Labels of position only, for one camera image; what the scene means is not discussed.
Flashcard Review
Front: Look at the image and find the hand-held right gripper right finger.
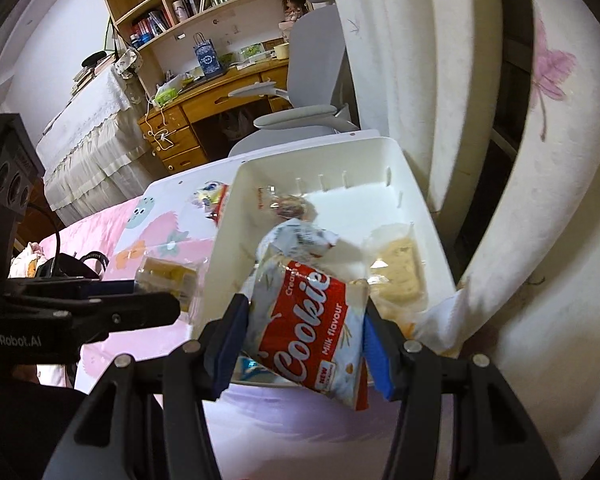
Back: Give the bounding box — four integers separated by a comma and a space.
362, 297, 563, 480

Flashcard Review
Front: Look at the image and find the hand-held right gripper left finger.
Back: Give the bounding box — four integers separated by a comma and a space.
42, 292, 253, 480

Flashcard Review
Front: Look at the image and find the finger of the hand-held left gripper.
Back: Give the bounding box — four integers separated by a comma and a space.
70, 294, 181, 345
15, 280, 143, 300

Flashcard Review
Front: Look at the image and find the clear yellow snack packet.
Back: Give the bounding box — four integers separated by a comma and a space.
135, 255, 211, 313

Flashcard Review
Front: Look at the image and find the red cookie packet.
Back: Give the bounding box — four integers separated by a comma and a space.
235, 255, 371, 413

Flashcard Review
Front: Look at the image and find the white plastic bin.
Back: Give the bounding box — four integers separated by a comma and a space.
190, 135, 458, 391

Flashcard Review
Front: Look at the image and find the clear brown granola packet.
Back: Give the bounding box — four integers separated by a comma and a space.
267, 192, 315, 222

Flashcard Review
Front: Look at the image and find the clear rice cracker packet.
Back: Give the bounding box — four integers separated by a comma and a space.
362, 222, 427, 311

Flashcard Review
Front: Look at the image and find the blue printed snack packet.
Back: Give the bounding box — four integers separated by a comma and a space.
192, 180, 231, 223

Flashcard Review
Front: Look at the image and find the green tissue pack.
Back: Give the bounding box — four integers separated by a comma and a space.
152, 85, 181, 108

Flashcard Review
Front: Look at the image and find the wooden desk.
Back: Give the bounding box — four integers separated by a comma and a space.
137, 57, 293, 173

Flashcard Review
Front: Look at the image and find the white plastic bag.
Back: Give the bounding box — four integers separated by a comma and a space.
219, 110, 252, 140

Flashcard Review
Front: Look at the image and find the floral fabric pouch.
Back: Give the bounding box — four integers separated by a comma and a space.
112, 47, 146, 78

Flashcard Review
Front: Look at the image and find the blue paper bag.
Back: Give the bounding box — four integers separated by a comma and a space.
194, 32, 226, 78

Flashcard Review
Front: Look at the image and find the grey office chair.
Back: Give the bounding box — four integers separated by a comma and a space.
227, 0, 361, 158

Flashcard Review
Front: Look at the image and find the black strap bag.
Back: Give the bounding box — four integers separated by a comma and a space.
35, 252, 111, 281

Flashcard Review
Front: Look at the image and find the white charger cable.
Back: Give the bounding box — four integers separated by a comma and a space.
142, 87, 178, 151

